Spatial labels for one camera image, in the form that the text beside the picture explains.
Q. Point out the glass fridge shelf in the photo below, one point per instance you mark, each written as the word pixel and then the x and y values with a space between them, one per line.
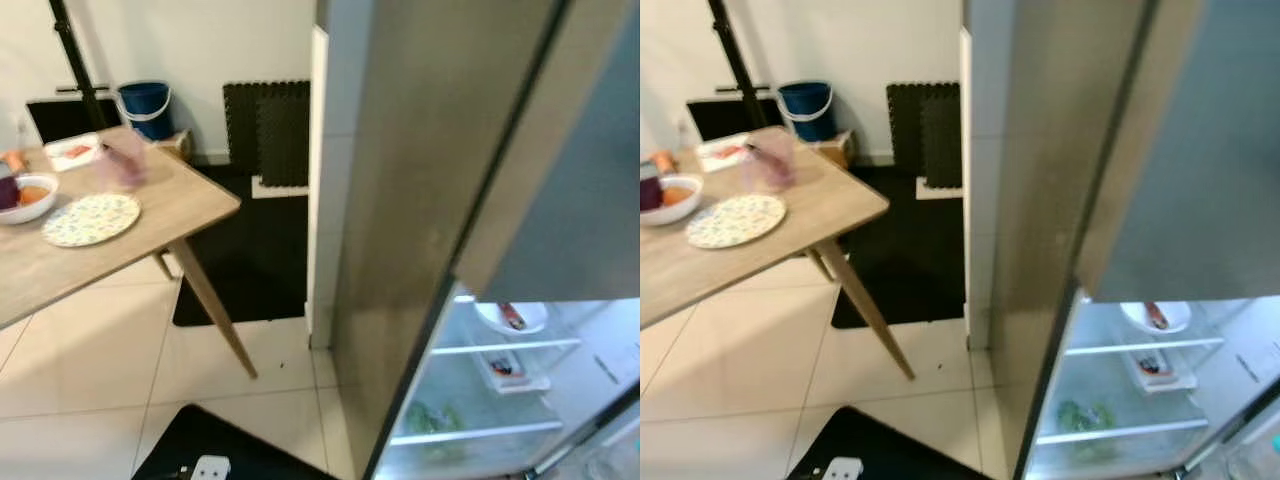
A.
pixel 1145 346
pixel 480 432
pixel 500 346
pixel 1125 431

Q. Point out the silver two-door fridge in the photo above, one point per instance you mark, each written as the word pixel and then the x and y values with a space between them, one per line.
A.
pixel 430 150
pixel 1060 150

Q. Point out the white bowl with food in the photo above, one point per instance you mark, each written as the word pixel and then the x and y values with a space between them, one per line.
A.
pixel 35 200
pixel 680 200

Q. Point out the orange vegetable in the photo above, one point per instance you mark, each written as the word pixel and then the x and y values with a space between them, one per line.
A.
pixel 12 162
pixel 662 162

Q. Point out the yellow patterned plate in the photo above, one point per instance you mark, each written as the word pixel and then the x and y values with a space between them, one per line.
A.
pixel 735 221
pixel 90 220

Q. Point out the white tray with red food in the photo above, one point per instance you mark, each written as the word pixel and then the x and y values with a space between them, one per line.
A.
pixel 722 153
pixel 72 152

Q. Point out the black flat panel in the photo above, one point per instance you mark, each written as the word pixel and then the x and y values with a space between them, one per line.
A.
pixel 715 120
pixel 50 120

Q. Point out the white dish with food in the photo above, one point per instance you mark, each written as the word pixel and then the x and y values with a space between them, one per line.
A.
pixel 1157 318
pixel 512 318

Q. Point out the clear food container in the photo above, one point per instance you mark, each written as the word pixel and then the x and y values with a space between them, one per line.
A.
pixel 512 372
pixel 1160 372

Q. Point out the light wooden table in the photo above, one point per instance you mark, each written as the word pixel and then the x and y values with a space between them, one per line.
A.
pixel 830 195
pixel 170 200

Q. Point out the black tripod stand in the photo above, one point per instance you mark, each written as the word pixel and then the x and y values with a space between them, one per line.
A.
pixel 737 60
pixel 77 60

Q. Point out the blue bucket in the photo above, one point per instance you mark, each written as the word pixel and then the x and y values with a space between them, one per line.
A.
pixel 805 108
pixel 145 108

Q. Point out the small wooden box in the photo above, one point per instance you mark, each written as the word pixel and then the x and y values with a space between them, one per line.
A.
pixel 840 150
pixel 177 147

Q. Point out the black floor mat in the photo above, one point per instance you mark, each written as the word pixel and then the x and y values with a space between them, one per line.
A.
pixel 250 260
pixel 910 260

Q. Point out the green leafy vegetables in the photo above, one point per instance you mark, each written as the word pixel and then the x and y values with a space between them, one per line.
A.
pixel 435 425
pixel 1083 425

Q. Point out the black foam puzzle mat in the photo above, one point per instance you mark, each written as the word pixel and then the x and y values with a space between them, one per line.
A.
pixel 270 130
pixel 925 135

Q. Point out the white robot body connector box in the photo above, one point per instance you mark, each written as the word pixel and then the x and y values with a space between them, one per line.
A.
pixel 212 468
pixel 843 469

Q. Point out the dark speckled rug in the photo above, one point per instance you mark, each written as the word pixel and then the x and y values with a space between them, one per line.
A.
pixel 920 450
pixel 260 450

